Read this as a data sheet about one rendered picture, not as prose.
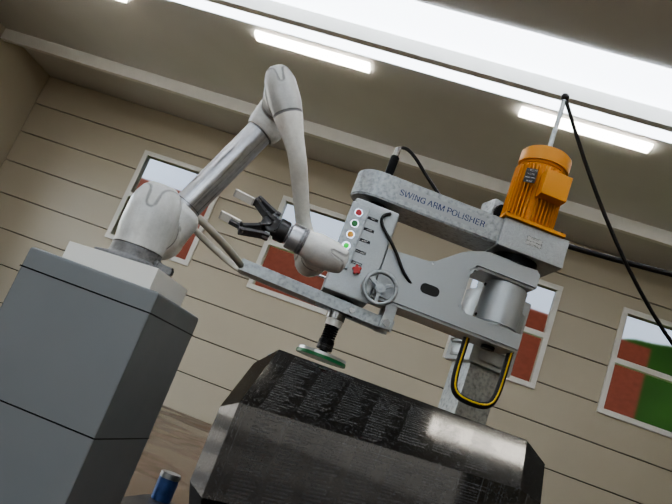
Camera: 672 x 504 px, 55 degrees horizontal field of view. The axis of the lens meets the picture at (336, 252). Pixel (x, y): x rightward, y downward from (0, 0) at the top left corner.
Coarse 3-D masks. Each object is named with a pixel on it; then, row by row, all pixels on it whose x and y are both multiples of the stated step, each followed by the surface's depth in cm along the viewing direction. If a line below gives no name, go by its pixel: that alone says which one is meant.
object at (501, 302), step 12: (492, 288) 279; (504, 288) 276; (516, 288) 276; (480, 300) 282; (492, 300) 276; (504, 300) 275; (516, 300) 276; (480, 312) 278; (492, 312) 274; (504, 312) 274; (516, 312) 276; (504, 324) 273; (516, 324) 276
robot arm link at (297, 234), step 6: (294, 228) 204; (300, 228) 205; (306, 228) 207; (288, 234) 204; (294, 234) 203; (300, 234) 204; (306, 234) 204; (288, 240) 203; (294, 240) 203; (300, 240) 203; (288, 246) 205; (294, 246) 204; (300, 246) 204; (294, 252) 207
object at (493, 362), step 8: (472, 288) 353; (480, 288) 344; (464, 296) 357; (528, 304) 340; (528, 312) 340; (520, 336) 337; (456, 344) 343; (472, 344) 328; (448, 352) 347; (456, 352) 335; (472, 352) 327; (480, 352) 328; (488, 352) 329; (464, 360) 330; (472, 360) 326; (480, 360) 327; (488, 360) 327; (496, 360) 328; (512, 360) 333; (488, 368) 329; (496, 368) 330
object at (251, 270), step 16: (240, 272) 277; (256, 272) 270; (272, 272) 271; (288, 288) 270; (304, 288) 271; (320, 304) 281; (336, 304) 270; (352, 304) 271; (352, 320) 281; (368, 320) 270; (384, 320) 268
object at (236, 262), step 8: (200, 216) 254; (200, 224) 254; (208, 224) 254; (200, 232) 299; (208, 232) 255; (216, 232) 255; (208, 240) 299; (216, 240) 256; (224, 240) 257; (216, 248) 298; (224, 248) 258; (232, 248) 261; (224, 256) 295; (232, 256) 261; (232, 264) 290; (240, 264) 267
